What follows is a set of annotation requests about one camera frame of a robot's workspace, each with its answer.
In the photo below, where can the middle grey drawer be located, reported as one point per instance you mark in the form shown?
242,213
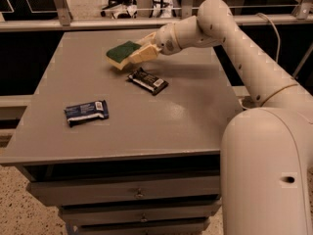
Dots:
139,212

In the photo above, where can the grey drawer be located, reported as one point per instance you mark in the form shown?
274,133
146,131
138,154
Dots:
159,227
125,188
139,212

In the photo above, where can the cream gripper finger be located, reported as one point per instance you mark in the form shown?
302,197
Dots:
149,39
145,53

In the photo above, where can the black office chair base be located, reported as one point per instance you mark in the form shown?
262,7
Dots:
120,9

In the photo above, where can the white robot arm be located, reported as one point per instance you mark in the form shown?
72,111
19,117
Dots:
266,151

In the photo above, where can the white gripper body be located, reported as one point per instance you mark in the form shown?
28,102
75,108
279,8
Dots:
165,40

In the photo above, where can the blue rxbar blueberry wrapper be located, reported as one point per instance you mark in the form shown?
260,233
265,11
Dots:
88,111

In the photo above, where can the grey drawer cabinet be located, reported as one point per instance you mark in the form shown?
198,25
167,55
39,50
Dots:
177,131

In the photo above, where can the grey metal railing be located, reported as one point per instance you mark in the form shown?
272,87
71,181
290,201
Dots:
302,14

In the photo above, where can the green and yellow sponge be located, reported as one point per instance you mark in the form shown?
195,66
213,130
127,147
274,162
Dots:
118,55

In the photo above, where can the bottom grey drawer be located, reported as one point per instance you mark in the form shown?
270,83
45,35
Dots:
159,227

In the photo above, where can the top grey drawer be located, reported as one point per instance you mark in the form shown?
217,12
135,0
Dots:
125,188

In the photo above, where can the black rxbar wrapper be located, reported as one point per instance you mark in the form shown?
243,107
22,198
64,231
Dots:
147,80

